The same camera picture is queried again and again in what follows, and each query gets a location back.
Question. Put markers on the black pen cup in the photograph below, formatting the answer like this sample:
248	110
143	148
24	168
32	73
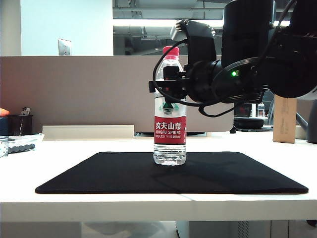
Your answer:
19	125

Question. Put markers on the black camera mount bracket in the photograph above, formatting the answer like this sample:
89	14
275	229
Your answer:
200	49

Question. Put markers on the white perforated box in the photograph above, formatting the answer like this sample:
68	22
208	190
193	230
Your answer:
3	148

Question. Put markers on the black computer monitor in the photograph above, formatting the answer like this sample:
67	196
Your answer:
244	110

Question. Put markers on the plastic bag of dark discs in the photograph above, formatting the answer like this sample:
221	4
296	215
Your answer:
23	146

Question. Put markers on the dark blue object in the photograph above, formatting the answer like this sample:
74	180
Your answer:
3	126

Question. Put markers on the beige desk divider panel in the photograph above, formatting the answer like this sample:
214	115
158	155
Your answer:
86	94

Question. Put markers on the small background water bottle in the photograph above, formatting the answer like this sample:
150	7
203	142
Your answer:
261	110

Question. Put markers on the black round cushion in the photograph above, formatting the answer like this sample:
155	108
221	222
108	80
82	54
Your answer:
247	123

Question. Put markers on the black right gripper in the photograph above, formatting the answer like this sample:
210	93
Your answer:
201	81

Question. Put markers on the dark grey jug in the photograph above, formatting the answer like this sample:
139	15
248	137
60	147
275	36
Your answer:
312	124

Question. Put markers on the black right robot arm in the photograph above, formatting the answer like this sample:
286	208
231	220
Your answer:
247	29

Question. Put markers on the black mouse pad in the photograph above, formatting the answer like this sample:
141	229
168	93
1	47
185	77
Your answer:
99	173

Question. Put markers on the tall brown cardboard box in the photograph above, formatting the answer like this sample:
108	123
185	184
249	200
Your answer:
284	121

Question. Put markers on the orange object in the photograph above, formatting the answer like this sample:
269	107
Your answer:
3	112

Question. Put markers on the grey office chair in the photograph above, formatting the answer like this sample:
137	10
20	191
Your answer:
271	111

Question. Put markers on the cream plastic rail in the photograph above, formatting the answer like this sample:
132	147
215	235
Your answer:
86	132

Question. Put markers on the metal wall switch plate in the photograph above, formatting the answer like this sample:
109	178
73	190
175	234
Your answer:
65	47

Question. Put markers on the clear plastic bottle red label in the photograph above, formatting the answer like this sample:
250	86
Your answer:
170	134

